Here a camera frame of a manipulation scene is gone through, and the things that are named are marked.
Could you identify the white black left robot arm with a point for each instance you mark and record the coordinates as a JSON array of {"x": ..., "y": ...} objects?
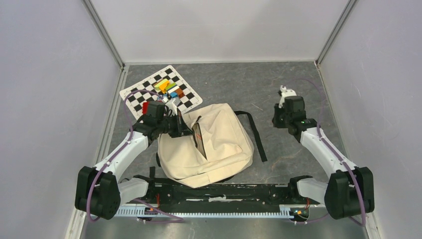
[{"x": 99, "y": 192}]

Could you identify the red plastic block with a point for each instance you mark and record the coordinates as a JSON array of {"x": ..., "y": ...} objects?
[{"x": 145, "y": 107}]

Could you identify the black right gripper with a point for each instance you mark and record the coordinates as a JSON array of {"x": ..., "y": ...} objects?
[{"x": 276, "y": 123}]

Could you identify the black white chessboard mat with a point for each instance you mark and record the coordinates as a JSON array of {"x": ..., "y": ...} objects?
[{"x": 143, "y": 91}]

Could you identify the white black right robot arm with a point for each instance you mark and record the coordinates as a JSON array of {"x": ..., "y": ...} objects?
[{"x": 350, "y": 189}]

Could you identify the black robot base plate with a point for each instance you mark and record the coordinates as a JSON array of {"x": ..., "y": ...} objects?
[{"x": 173, "y": 197}]

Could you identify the green yellow block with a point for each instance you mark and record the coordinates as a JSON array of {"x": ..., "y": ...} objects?
[{"x": 158, "y": 83}]

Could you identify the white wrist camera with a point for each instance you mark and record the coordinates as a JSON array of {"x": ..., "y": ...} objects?
[
  {"x": 171, "y": 105},
  {"x": 285, "y": 92}
]

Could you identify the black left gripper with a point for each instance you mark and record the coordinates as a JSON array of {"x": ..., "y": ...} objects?
[{"x": 180, "y": 126}]

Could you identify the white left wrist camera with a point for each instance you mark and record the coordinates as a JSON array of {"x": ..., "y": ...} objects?
[{"x": 171, "y": 105}]

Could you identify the orange block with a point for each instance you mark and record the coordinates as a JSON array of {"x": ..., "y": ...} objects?
[{"x": 165, "y": 86}]

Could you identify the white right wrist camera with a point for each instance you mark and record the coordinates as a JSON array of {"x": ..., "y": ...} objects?
[{"x": 285, "y": 92}]

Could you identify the beige canvas backpack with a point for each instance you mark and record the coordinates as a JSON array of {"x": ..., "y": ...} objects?
[{"x": 222, "y": 145}]

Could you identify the brown block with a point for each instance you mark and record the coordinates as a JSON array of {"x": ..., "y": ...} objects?
[{"x": 179, "y": 92}]

